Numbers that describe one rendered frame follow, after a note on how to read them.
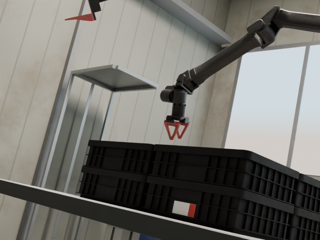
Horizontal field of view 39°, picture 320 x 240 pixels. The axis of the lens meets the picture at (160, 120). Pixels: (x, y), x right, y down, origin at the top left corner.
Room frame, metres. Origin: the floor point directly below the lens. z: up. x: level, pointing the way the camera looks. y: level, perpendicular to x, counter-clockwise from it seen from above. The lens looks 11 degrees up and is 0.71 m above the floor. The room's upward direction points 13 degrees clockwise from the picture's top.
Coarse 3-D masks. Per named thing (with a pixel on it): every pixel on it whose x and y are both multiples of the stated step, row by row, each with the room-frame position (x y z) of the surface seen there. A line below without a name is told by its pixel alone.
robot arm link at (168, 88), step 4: (180, 76) 1.81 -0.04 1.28; (184, 76) 1.80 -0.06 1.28; (176, 80) 1.82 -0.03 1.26; (180, 80) 1.80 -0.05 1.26; (176, 84) 1.82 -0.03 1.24; (180, 84) 1.80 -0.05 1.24; (168, 88) 1.88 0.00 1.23; (172, 88) 1.86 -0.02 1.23; (176, 88) 1.86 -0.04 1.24; (180, 88) 1.84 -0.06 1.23; (184, 88) 1.82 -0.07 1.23; (164, 92) 1.87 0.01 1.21; (168, 92) 1.86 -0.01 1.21; (188, 92) 1.84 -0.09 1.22; (192, 92) 1.85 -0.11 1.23; (160, 96) 1.89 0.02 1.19; (164, 96) 1.87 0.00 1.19; (168, 96) 1.85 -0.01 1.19; (164, 100) 1.89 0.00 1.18; (168, 100) 1.87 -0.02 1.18
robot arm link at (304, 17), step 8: (272, 8) 1.60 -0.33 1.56; (264, 16) 1.62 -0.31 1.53; (272, 16) 1.59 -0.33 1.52; (280, 16) 1.57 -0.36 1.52; (288, 16) 1.55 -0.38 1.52; (296, 16) 1.53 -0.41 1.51; (304, 16) 1.50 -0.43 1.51; (312, 16) 1.48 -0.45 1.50; (272, 24) 1.66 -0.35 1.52; (280, 24) 1.59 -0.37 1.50; (288, 24) 1.56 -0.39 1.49; (296, 24) 1.52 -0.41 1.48; (304, 24) 1.49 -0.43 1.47; (312, 24) 1.47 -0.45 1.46; (256, 32) 1.62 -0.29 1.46; (264, 32) 1.61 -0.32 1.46; (272, 32) 1.63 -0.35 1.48; (264, 40) 1.65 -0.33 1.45; (272, 40) 1.65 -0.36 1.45
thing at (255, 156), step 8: (160, 144) 1.49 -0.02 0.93; (176, 152) 1.43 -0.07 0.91; (184, 152) 1.41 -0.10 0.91; (192, 152) 1.38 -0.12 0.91; (200, 152) 1.35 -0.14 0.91; (208, 152) 1.33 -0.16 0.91; (216, 152) 1.31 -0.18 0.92; (224, 152) 1.29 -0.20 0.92; (232, 152) 1.27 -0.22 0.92; (240, 152) 1.24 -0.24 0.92; (248, 152) 1.23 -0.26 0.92; (256, 160) 1.25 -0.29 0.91; (264, 160) 1.28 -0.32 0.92; (272, 160) 1.31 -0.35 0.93; (272, 168) 1.31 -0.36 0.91; (280, 168) 1.34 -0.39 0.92; (288, 168) 1.37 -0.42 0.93; (296, 176) 1.40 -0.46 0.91
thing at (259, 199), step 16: (160, 192) 1.46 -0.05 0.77; (176, 192) 1.42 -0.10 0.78; (192, 192) 1.37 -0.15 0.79; (208, 192) 1.32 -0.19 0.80; (224, 192) 1.27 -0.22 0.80; (240, 192) 1.23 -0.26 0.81; (160, 208) 1.46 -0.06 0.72; (208, 208) 1.31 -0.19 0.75; (224, 208) 1.26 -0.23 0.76; (240, 208) 1.25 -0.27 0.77; (256, 208) 1.30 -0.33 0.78; (272, 208) 1.36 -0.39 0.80; (288, 208) 1.39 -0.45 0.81; (208, 224) 1.32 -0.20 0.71; (224, 224) 1.26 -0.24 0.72; (240, 224) 1.26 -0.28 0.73; (256, 224) 1.31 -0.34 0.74; (272, 224) 1.36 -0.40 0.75; (288, 224) 1.41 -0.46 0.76
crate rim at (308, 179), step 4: (300, 176) 1.43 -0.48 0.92; (304, 176) 1.44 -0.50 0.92; (308, 176) 1.45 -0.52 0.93; (300, 180) 1.43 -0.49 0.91; (304, 180) 1.44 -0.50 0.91; (308, 180) 1.46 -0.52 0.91; (312, 180) 1.47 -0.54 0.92; (316, 180) 1.49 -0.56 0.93; (312, 184) 1.48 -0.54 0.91; (316, 184) 1.49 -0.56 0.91
